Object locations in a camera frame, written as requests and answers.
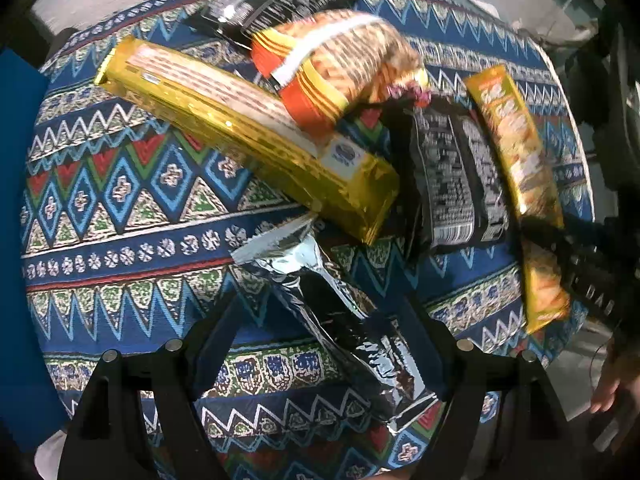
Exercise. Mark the silver foil snack bag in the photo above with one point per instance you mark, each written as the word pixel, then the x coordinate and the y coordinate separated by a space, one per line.
pixel 367 346

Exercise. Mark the blue cardboard box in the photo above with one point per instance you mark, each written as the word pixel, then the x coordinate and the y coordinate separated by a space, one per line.
pixel 30 408

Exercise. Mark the black snack bag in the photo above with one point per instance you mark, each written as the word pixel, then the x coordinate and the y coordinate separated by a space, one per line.
pixel 451 192
pixel 238 20

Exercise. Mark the orange striped snack bag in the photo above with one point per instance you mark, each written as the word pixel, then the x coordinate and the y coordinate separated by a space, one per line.
pixel 325 65

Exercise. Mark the long gold biscuit pack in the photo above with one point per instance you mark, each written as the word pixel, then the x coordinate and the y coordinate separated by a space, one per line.
pixel 331 175

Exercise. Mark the yellow long snack pack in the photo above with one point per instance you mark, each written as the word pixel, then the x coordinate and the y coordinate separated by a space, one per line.
pixel 531 184

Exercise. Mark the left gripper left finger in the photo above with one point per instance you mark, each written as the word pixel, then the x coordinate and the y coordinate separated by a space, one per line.
pixel 140 408

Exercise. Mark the person's hand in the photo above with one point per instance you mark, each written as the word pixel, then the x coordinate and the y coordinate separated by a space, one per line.
pixel 620 371

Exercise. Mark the black office chair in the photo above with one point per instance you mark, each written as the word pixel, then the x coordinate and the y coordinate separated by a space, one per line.
pixel 603 86

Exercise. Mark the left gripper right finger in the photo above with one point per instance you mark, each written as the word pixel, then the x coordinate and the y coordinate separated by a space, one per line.
pixel 502 417

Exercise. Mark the patterned blue tablecloth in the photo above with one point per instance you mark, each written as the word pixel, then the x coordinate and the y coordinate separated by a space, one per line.
pixel 128 223

